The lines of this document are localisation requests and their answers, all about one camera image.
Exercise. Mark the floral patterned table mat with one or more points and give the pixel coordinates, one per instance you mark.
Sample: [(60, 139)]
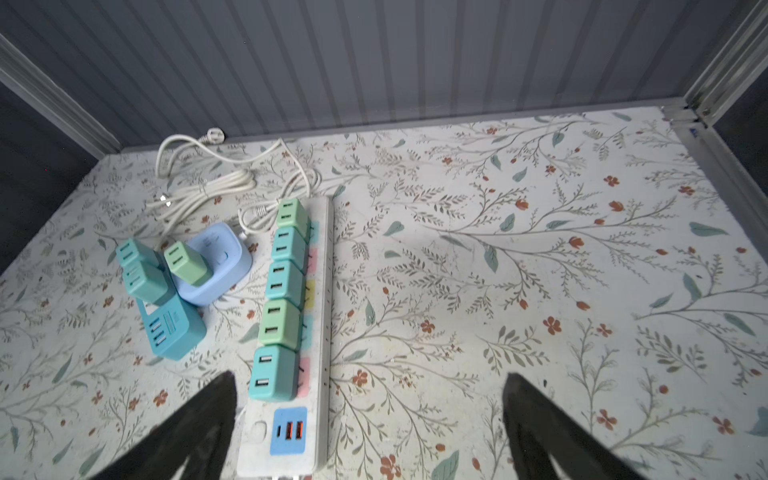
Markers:
[(587, 252)]

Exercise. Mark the blue square socket cube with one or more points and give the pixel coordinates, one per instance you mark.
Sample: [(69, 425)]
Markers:
[(228, 261)]

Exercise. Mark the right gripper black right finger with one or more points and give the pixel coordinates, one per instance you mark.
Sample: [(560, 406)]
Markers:
[(541, 434)]

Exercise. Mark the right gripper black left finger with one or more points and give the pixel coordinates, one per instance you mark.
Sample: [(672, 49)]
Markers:
[(192, 443)]

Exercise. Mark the teal power strip with USB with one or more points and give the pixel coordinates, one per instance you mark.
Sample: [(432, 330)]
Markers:
[(174, 328)]

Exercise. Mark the white long power strip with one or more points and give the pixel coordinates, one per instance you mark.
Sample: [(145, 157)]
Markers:
[(290, 439)]

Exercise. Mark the teal plug cube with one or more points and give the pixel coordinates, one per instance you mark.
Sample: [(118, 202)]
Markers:
[(274, 376), (289, 245), (285, 281), (148, 283), (134, 251)]

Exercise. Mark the green plug cube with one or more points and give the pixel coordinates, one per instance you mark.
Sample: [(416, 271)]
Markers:
[(291, 213), (281, 324), (187, 264)]

